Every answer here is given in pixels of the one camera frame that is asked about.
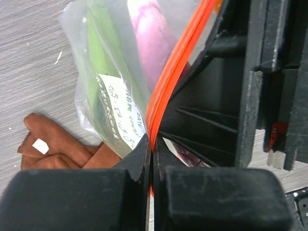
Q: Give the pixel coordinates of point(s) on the green leafy vegetable toy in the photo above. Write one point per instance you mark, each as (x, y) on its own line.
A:
(112, 90)

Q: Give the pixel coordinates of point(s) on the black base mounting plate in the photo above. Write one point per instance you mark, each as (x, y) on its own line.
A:
(298, 203)

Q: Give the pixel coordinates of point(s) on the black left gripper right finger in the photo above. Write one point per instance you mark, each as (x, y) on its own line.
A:
(215, 198)

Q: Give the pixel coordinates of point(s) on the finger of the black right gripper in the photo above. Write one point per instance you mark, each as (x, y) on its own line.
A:
(212, 110)

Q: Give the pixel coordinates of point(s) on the purple eggplant toy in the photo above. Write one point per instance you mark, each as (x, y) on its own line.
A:
(157, 26)

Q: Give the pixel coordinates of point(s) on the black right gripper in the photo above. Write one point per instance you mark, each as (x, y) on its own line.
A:
(279, 30)

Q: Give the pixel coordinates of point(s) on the brown cloth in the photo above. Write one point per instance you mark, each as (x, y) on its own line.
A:
(49, 146)

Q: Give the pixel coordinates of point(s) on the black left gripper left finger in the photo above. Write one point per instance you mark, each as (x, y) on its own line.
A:
(114, 199)

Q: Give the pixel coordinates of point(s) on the clear zip top bag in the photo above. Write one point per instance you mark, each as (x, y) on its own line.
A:
(74, 22)

